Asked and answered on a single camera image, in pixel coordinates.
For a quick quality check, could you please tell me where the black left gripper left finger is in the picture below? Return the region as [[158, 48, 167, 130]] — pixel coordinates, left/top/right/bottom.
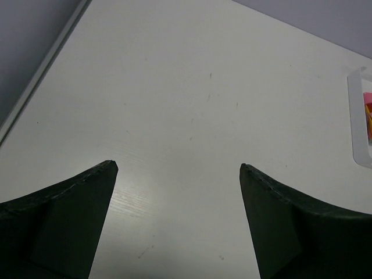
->
[[1, 160, 118, 278]]

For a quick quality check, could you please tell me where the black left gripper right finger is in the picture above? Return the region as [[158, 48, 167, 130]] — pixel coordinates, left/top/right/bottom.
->
[[239, 164, 371, 278]]

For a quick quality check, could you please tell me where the white compartment tray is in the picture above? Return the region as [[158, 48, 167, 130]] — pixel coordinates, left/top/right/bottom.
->
[[347, 67, 371, 169]]

